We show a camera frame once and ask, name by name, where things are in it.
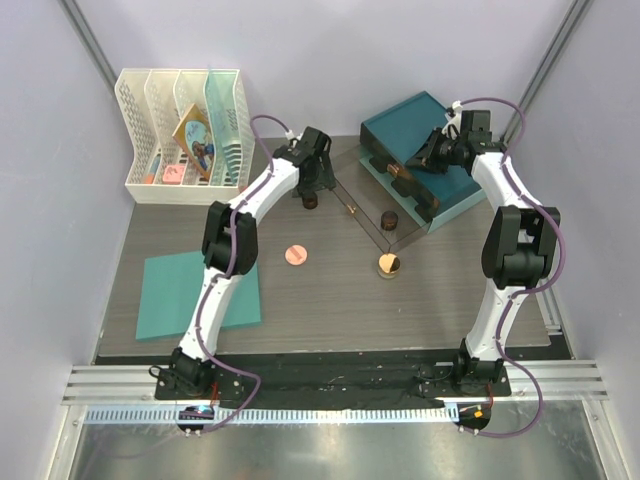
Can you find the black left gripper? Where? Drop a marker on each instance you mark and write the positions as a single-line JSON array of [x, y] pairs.
[[324, 180]]

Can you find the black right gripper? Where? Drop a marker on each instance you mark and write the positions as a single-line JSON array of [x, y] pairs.
[[424, 161]]

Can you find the clear smoked drawer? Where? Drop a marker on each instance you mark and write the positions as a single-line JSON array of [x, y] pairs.
[[404, 182], [366, 194]]

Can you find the dark amber round jar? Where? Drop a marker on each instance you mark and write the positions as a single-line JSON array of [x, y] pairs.
[[389, 220]]

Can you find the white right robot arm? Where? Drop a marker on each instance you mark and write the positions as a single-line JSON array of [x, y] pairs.
[[518, 253]]

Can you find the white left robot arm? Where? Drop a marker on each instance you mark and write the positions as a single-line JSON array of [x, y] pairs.
[[230, 251]]

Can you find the teal drawer cabinet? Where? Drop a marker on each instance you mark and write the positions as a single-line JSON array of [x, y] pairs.
[[409, 149]]

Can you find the pink round compact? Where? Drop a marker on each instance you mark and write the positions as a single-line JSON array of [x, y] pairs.
[[296, 255]]

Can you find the illustrated picture book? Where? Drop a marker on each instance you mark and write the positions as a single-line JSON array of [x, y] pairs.
[[194, 135]]

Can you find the white mesh file organizer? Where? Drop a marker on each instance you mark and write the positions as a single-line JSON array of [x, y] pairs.
[[152, 101]]

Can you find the pink square eraser box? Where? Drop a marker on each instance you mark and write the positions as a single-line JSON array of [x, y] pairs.
[[173, 174]]

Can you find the orange blue marker pen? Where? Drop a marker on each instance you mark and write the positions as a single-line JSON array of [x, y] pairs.
[[151, 172]]

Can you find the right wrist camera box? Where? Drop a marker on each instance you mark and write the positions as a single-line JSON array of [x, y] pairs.
[[475, 126]]

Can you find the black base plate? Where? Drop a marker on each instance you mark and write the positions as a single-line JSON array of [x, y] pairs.
[[360, 375]]

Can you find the aluminium front rail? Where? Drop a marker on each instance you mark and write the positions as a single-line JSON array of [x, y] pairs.
[[126, 394]]

